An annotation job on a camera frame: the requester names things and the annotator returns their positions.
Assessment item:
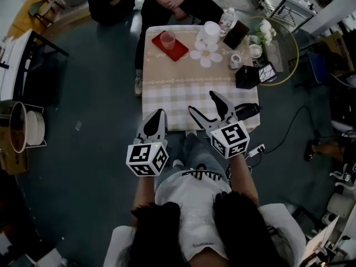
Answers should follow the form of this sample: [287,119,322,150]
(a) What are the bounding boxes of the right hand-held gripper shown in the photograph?
[188,90,250,160]

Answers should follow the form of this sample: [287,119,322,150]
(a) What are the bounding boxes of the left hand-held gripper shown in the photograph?
[126,108,170,177]

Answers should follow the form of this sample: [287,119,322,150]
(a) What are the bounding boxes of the red coaster with cup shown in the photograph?
[151,31,190,63]

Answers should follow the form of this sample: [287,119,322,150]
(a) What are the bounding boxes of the translucent pink cup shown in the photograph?
[160,31,176,51]

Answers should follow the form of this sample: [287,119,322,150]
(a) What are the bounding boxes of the person's left forearm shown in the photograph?
[130,175,159,212]

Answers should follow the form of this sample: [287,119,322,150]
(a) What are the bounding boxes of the person's right forearm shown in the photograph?
[228,154,261,207]

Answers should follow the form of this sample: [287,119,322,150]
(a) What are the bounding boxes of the black zip pouch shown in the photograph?
[233,102,264,121]

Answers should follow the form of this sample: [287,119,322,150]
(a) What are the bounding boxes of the person's blue jeans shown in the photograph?
[166,132,231,177]

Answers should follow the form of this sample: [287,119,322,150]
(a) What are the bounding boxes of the table with checked tablecloth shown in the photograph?
[141,25,262,133]

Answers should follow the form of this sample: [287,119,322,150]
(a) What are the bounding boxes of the black square box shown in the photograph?
[235,65,261,90]

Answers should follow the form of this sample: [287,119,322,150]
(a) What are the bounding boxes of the white power strip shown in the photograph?
[248,143,266,157]

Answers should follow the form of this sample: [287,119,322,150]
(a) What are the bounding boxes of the small white mug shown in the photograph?
[229,53,244,70]

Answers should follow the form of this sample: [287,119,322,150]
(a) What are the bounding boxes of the white flower-shaped mat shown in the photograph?
[189,39,223,68]

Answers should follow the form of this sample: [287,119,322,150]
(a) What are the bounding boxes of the black white patterned box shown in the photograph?
[258,62,279,85]

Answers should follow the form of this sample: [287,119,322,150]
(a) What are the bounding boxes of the white cylindrical jar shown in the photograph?
[196,21,222,46]

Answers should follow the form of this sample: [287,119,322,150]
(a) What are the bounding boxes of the grey tray with round coasters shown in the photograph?
[264,42,285,73]

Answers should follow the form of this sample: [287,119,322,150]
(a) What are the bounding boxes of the dark brown box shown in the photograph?
[222,20,250,51]

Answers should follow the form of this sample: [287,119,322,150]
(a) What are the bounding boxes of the person's white shirt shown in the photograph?
[110,167,306,267]

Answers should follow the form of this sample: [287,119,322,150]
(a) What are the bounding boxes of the clear water bottle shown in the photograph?
[219,7,238,37]

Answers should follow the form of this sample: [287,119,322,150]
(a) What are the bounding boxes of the white flower bouquet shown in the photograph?
[250,18,278,47]

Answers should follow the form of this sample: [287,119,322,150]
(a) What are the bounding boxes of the round glass table gold rim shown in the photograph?
[239,16,300,86]

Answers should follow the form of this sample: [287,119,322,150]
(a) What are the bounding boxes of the blue chair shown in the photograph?
[294,50,339,88]

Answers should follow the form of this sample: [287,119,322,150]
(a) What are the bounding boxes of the white round side table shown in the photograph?
[8,101,47,154]

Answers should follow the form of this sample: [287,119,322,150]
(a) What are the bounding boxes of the cardboard box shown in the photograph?
[0,126,30,175]

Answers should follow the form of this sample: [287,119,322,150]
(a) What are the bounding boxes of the white top black shelf unit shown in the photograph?
[0,29,70,105]

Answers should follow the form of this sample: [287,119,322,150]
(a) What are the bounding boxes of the white board desk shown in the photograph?
[297,214,342,267]

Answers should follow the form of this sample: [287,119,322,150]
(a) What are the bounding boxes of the grey chair black legs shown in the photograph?
[27,0,66,27]

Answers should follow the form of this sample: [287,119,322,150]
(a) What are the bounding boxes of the yellow wooden cabinet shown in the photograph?
[7,0,56,38]

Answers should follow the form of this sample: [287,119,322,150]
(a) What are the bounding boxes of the black power cable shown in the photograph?
[263,105,323,154]

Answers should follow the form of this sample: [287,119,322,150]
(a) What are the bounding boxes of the black table frame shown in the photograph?
[291,204,326,239]

